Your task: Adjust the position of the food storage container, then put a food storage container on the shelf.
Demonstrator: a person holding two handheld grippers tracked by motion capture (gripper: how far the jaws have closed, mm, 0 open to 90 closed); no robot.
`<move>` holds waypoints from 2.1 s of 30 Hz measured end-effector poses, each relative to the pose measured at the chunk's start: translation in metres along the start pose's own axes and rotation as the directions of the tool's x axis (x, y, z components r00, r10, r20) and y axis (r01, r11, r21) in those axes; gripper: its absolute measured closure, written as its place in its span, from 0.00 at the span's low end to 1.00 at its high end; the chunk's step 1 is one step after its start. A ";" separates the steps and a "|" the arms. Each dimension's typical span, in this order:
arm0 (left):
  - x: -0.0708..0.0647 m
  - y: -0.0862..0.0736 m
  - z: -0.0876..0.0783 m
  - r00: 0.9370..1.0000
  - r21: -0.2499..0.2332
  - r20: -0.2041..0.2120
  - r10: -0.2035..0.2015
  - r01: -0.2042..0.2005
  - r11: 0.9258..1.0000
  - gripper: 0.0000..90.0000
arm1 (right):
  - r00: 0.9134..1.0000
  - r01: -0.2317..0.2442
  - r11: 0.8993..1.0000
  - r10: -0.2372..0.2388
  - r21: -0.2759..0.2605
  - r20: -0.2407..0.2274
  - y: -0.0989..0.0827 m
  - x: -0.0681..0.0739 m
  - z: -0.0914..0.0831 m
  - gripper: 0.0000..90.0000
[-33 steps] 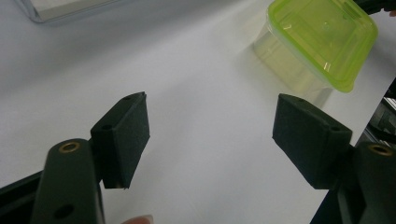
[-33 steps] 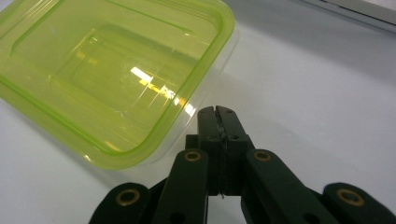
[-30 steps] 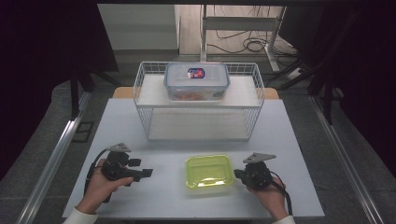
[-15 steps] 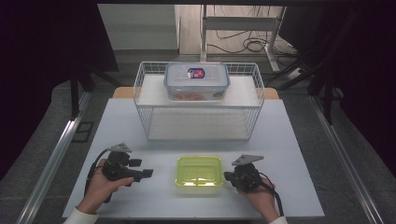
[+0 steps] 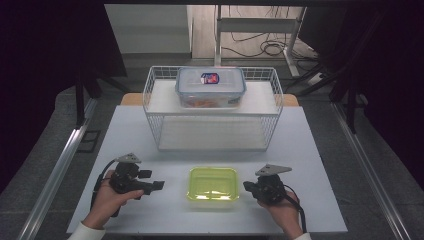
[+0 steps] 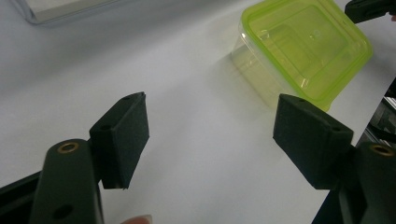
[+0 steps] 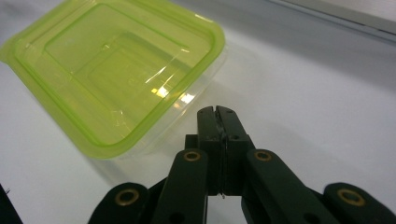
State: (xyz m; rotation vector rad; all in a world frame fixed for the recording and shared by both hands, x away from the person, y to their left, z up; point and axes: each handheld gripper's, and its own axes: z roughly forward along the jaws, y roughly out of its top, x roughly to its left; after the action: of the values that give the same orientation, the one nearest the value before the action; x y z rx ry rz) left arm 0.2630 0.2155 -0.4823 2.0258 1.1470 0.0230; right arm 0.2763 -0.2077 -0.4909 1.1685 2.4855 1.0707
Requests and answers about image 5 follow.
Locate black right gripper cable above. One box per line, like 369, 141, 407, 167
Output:
282, 183, 308, 234

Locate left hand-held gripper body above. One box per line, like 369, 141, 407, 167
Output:
109, 152, 155, 201

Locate green plastic container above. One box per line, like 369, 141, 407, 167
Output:
186, 166, 240, 203

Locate white metal desk frame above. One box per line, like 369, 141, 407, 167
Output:
214, 4, 308, 78

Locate wooden table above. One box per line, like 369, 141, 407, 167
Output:
119, 92, 300, 108

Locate dark curtain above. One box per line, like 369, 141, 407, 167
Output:
299, 5, 424, 183
0, 0, 128, 195

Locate white power strip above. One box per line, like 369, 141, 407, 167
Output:
305, 71, 325, 87

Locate white cabinet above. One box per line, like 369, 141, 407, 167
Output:
104, 3, 194, 55

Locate person's right hand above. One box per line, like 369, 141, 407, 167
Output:
257, 190, 304, 240

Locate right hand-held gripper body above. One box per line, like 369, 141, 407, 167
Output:
250, 163, 293, 206

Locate metal rail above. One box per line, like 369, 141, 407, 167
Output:
17, 97, 99, 240
330, 100, 414, 240

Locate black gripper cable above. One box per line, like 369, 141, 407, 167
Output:
282, 183, 308, 234
90, 159, 118, 218

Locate white wire rack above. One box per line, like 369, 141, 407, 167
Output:
142, 65, 284, 153

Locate person's left hand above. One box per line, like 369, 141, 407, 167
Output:
82, 170, 145, 230

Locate black stand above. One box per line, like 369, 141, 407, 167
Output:
328, 74, 359, 135
73, 63, 129, 130

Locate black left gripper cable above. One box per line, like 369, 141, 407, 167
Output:
90, 159, 118, 218

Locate black floor cables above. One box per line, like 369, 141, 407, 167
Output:
221, 5, 319, 60

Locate clear container with blue-rimmed lid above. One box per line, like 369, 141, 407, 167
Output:
174, 66, 248, 109

